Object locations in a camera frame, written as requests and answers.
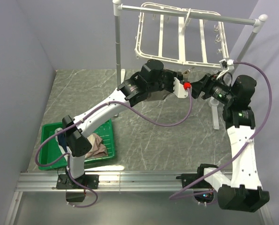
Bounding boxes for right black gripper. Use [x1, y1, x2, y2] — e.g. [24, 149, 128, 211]
[191, 71, 235, 105]

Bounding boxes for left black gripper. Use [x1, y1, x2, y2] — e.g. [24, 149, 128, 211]
[148, 69, 184, 94]

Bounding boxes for taupe beige underwear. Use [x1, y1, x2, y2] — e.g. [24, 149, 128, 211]
[146, 67, 194, 101]

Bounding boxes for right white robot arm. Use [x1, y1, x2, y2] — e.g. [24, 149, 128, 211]
[191, 74, 270, 212]

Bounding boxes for white clip drying hanger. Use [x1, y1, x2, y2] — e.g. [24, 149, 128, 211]
[135, 2, 221, 68]

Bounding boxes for beige pink underwear pile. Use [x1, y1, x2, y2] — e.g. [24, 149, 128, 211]
[85, 133, 108, 159]

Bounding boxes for navy white underwear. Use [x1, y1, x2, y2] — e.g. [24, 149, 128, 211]
[55, 133, 67, 154]

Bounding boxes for grey white garment rack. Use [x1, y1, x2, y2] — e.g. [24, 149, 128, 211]
[112, 0, 269, 130]

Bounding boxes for green plastic tray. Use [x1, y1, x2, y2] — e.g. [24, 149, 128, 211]
[38, 120, 116, 171]

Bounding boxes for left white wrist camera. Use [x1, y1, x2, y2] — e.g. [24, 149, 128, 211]
[173, 77, 191, 98]

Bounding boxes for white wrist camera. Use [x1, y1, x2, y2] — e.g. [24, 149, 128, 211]
[217, 59, 234, 80]
[173, 77, 191, 98]

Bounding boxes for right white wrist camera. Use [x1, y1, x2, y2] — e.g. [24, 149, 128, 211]
[217, 59, 234, 80]

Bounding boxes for aluminium rail base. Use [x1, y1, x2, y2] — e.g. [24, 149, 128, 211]
[5, 171, 273, 225]

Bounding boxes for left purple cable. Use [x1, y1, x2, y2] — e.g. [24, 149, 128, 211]
[34, 88, 193, 208]

